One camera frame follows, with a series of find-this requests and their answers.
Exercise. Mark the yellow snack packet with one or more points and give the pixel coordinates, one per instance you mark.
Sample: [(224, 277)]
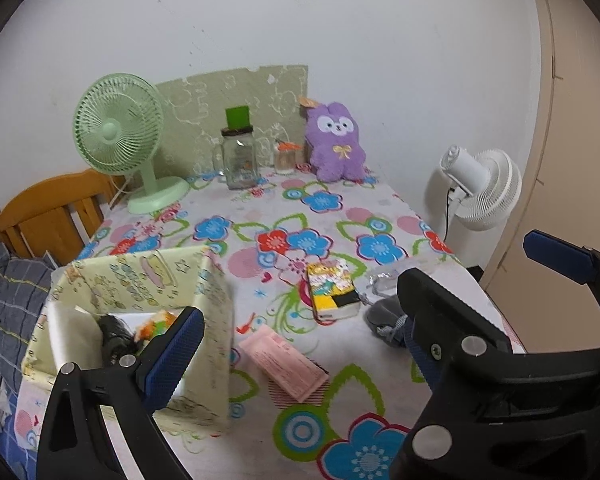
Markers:
[(330, 290)]

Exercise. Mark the floral tablecloth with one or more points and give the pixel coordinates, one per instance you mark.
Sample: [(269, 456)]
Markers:
[(330, 230)]

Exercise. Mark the white standing fan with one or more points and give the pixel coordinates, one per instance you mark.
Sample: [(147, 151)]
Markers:
[(490, 190)]

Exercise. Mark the purple plush bunny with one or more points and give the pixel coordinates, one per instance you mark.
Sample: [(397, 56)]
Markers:
[(337, 155)]

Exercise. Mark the green patterned board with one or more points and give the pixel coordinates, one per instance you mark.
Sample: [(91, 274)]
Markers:
[(275, 95)]

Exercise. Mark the beige door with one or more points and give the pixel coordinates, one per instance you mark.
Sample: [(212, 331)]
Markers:
[(580, 135)]

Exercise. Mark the glass jar mug green lid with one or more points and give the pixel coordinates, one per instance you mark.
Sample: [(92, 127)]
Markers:
[(240, 165)]

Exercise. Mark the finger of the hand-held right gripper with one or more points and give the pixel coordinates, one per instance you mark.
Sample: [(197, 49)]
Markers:
[(560, 255), (450, 310)]

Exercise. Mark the pale patterned storage box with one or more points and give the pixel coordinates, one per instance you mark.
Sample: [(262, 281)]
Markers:
[(140, 280)]

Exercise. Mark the grey knitted sock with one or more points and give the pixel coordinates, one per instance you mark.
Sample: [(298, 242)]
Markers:
[(385, 317)]

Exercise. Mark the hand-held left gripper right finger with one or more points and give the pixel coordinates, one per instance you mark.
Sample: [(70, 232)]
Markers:
[(420, 360)]

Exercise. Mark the wooden chair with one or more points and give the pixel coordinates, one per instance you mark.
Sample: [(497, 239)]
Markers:
[(35, 210)]

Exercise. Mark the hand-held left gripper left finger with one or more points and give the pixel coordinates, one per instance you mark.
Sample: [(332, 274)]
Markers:
[(172, 355)]

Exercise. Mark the blue plaid bedding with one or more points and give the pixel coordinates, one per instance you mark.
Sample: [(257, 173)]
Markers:
[(10, 300)]

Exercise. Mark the small jar orange lid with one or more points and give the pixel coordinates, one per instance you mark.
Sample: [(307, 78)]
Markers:
[(284, 160)]

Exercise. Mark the green desk fan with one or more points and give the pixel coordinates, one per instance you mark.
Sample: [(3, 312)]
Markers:
[(117, 130)]

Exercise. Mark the pink packet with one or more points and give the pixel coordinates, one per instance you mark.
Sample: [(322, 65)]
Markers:
[(285, 365)]

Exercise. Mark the black plastic bag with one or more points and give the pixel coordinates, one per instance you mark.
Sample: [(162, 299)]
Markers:
[(112, 332)]

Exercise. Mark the clear plastic package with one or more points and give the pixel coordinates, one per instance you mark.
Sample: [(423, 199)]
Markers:
[(382, 282)]

